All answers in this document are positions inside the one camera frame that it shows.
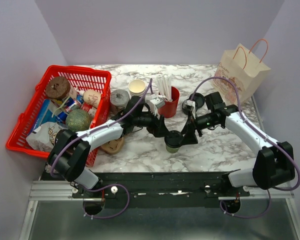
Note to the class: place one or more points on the stack of black lids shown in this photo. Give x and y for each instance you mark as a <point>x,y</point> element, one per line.
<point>198,100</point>

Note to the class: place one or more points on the beige paper bag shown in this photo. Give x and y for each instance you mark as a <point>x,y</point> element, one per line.
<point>242,68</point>

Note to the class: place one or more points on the red plastic basket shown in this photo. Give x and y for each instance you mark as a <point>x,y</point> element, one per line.
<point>84,78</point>

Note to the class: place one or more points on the black cup lid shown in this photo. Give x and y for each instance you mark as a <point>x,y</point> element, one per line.
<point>173,139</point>

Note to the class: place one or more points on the green round melon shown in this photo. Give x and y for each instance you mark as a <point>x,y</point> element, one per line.
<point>78,120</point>

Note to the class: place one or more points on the white wrapped straws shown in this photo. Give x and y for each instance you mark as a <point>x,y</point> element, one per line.
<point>164,85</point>

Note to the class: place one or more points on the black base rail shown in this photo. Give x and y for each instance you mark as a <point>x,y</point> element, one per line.
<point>155,190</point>

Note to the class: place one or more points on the beige bottle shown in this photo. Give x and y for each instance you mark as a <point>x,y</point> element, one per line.
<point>92,97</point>

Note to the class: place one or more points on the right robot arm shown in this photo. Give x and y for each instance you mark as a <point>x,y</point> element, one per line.
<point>273,165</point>

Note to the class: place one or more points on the blue red can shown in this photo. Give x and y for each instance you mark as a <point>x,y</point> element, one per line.
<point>71,104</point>

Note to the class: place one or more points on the white snack bag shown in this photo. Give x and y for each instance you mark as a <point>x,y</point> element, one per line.
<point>43,137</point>

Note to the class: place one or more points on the aluminium frame rail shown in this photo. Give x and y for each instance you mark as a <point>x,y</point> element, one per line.
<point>272,219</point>

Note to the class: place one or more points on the brown cardboard cup carrier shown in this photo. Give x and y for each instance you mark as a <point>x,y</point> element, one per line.
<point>114,146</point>

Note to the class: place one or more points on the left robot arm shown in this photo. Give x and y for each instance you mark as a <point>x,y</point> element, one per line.
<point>71,149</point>

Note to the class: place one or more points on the grey toilet paper roll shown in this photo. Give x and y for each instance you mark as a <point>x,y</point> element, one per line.
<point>118,100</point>

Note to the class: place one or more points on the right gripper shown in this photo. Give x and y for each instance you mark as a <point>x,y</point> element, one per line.
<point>190,137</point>

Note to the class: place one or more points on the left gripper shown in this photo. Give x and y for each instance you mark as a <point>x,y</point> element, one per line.
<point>158,128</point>

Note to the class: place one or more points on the blue white package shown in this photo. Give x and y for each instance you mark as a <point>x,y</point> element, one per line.
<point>47,113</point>

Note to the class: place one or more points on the green paper cup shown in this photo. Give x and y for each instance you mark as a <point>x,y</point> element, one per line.
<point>172,150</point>

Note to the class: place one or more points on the stack of paper cups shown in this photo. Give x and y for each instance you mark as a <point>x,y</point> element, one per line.
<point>136,87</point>

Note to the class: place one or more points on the red straw holder cup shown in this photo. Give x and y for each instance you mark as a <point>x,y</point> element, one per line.
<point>170,107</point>

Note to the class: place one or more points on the brown cork roll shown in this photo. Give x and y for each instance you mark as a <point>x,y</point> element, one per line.
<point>58,88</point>

